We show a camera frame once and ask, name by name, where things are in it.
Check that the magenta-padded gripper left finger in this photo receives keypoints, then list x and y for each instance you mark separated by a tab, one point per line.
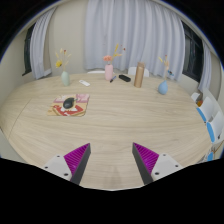
59	165

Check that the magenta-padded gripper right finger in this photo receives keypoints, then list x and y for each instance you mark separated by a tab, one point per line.
165	165

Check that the black computer mouse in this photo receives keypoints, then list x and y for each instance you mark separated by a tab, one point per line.
68	103

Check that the cartoon print mouse pad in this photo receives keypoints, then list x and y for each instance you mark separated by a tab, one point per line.
81	106

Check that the group of white blue chairs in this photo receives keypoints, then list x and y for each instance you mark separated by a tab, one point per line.
208	108

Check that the blue vase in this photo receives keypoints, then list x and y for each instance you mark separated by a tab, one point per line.
163	88

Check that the white remote control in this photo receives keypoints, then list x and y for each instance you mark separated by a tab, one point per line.
84	83

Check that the pale green vase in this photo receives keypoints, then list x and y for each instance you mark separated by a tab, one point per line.
65	79

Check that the gold metal drink bottle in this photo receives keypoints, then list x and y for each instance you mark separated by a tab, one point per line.
139	75

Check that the black oblong case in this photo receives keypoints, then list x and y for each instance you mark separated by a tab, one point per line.
124	78

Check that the black marker pen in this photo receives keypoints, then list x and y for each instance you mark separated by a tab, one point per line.
113	79

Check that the yellow dried flower bunch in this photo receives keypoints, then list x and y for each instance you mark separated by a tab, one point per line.
59	63

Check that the pink vase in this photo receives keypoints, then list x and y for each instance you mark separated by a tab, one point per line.
109	72

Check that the dark window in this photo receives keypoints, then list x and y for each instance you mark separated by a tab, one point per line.
192	53
27	53

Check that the wide white curtain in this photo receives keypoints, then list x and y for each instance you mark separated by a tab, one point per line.
133	30

